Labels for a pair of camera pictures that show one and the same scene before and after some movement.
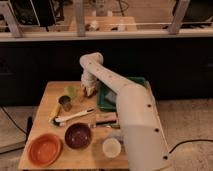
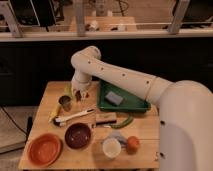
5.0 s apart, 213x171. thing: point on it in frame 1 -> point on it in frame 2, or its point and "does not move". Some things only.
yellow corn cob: [55, 111] does not move
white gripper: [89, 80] -> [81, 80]
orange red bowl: [44, 149] does not move
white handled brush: [59, 120] does not move
